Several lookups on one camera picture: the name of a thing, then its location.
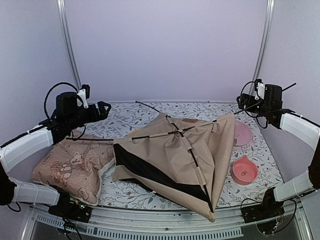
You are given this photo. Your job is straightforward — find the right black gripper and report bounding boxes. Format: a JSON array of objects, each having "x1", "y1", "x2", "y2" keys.
[{"x1": 238, "y1": 93, "x2": 271, "y2": 117}]

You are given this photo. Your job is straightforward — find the beige fabric pet tent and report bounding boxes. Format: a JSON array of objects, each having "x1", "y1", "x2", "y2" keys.
[{"x1": 112, "y1": 113, "x2": 236, "y2": 222}]

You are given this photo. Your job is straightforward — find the yellow double bowl holder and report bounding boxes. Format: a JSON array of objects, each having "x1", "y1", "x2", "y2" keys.
[{"x1": 129, "y1": 129, "x2": 141, "y2": 135}]

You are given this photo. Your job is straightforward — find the left aluminium frame post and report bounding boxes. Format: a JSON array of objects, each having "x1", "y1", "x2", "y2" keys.
[{"x1": 56, "y1": 0, "x2": 82, "y2": 89}]

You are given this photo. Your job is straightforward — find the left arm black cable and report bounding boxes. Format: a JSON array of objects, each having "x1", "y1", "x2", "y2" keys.
[{"x1": 43, "y1": 82, "x2": 81, "y2": 119}]

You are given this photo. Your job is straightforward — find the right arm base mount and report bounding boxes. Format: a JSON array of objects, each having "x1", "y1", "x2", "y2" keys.
[{"x1": 240, "y1": 187, "x2": 285, "y2": 235}]

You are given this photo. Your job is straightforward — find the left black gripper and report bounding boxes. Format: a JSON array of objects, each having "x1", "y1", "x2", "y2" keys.
[{"x1": 67, "y1": 100, "x2": 111, "y2": 130}]

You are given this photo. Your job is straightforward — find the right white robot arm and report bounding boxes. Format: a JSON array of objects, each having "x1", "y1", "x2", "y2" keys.
[{"x1": 236, "y1": 79, "x2": 320, "y2": 218}]

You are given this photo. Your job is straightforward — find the brown patterned pet cushion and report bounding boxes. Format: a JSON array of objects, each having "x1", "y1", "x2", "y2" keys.
[{"x1": 31, "y1": 136, "x2": 115, "y2": 206}]

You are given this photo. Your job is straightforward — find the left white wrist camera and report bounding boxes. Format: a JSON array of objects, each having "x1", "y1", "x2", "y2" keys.
[{"x1": 76, "y1": 84, "x2": 90, "y2": 109}]

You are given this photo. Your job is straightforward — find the aluminium frame post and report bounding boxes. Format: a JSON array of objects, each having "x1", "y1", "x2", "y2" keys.
[
  {"x1": 56, "y1": 0, "x2": 82, "y2": 89},
  {"x1": 252, "y1": 0, "x2": 275, "y2": 81}
]

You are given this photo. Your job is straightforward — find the front aluminium table rail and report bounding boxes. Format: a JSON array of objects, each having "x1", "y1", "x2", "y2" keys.
[{"x1": 21, "y1": 201, "x2": 314, "y2": 240}]

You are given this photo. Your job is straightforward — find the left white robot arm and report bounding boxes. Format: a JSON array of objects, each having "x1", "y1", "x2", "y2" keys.
[{"x1": 0, "y1": 89, "x2": 114, "y2": 217}]

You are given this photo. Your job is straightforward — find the pink flat plate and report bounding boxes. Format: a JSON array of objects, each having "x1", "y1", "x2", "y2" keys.
[{"x1": 233, "y1": 120, "x2": 252, "y2": 147}]

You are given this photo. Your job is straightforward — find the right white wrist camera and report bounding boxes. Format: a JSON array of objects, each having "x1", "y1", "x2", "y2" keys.
[{"x1": 254, "y1": 79, "x2": 265, "y2": 100}]

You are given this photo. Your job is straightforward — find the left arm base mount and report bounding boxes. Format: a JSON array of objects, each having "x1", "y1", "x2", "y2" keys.
[{"x1": 48, "y1": 192, "x2": 92, "y2": 223}]

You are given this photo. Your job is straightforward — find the pink cat-ear bowl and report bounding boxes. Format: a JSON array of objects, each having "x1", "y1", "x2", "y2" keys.
[{"x1": 230, "y1": 155, "x2": 259, "y2": 186}]

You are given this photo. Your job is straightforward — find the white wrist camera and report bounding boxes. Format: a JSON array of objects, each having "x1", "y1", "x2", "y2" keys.
[
  {"x1": 76, "y1": 84, "x2": 90, "y2": 109},
  {"x1": 254, "y1": 79, "x2": 265, "y2": 100}
]

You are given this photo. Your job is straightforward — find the right aluminium frame post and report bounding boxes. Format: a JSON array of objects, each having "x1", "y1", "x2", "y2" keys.
[{"x1": 252, "y1": 0, "x2": 275, "y2": 81}]

